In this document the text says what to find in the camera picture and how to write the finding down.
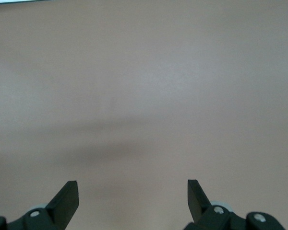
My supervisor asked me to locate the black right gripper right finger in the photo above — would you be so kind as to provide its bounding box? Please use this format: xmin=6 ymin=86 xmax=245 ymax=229
xmin=183 ymin=179 xmax=250 ymax=230

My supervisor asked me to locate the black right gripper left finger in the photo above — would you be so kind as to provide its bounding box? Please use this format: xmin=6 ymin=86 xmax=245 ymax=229
xmin=7 ymin=180 xmax=81 ymax=230

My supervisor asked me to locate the brown table cover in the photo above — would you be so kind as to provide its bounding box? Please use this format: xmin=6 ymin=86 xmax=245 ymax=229
xmin=0 ymin=0 xmax=288 ymax=230

